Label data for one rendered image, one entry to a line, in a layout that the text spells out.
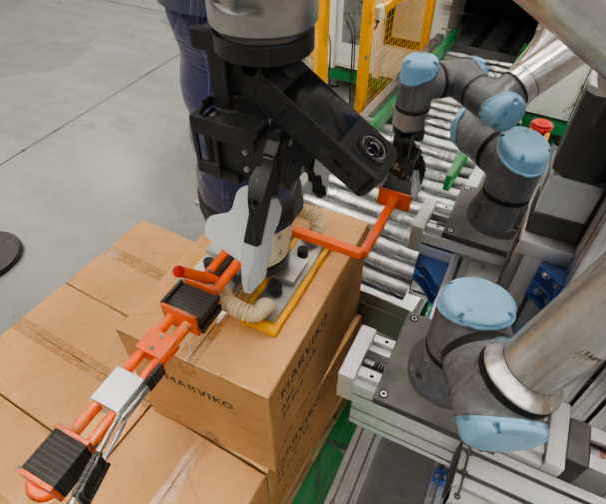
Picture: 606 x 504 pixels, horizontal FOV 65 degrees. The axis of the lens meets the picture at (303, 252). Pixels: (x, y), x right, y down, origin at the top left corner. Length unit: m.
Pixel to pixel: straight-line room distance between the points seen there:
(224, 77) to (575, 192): 0.67
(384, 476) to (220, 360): 0.86
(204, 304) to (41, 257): 2.02
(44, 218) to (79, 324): 1.49
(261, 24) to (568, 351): 0.49
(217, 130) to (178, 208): 2.59
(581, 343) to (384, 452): 1.24
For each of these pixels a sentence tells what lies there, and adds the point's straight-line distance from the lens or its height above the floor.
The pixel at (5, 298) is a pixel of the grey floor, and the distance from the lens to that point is 2.80.
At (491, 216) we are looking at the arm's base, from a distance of 1.24.
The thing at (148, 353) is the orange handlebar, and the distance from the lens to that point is 0.94.
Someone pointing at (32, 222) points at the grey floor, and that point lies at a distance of 3.18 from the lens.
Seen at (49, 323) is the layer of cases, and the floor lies 0.54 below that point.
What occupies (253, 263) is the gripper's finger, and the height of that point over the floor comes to 1.56.
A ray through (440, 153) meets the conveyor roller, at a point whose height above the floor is 0.54.
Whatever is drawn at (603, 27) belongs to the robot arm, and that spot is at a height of 1.69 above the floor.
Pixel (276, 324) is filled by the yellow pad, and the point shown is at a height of 0.96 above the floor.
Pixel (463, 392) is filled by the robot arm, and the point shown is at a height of 1.23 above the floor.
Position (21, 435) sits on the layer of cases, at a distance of 1.62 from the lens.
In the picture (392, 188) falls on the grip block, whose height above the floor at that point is 1.10.
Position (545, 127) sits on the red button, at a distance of 1.76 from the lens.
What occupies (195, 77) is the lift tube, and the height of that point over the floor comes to 1.49.
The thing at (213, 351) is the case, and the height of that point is 0.94.
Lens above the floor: 1.84
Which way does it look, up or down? 45 degrees down
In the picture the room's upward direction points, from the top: straight up
